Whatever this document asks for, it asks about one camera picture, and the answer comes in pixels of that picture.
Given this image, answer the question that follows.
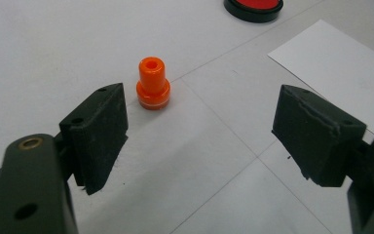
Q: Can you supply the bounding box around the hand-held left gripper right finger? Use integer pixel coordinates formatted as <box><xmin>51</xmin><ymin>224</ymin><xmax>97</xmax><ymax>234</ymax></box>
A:
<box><xmin>271</xmin><ymin>84</ymin><xmax>368</xmax><ymax>188</ymax></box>

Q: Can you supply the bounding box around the red round disc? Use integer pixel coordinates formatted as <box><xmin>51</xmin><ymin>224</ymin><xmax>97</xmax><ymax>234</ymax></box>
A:
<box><xmin>223</xmin><ymin>0</ymin><xmax>284</xmax><ymax>23</ymax></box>

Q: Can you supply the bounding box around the white paper sheet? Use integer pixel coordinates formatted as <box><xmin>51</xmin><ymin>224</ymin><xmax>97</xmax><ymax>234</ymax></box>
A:
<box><xmin>267</xmin><ymin>19</ymin><xmax>374</xmax><ymax>137</ymax></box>

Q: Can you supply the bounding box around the orange stamp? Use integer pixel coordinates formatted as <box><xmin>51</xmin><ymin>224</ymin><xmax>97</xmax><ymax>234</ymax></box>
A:
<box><xmin>138</xmin><ymin>57</ymin><xmax>167</xmax><ymax>96</ymax></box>

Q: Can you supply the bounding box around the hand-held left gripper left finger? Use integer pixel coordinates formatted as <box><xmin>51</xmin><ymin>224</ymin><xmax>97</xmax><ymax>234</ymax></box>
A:
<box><xmin>58</xmin><ymin>82</ymin><xmax>130</xmax><ymax>196</ymax></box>

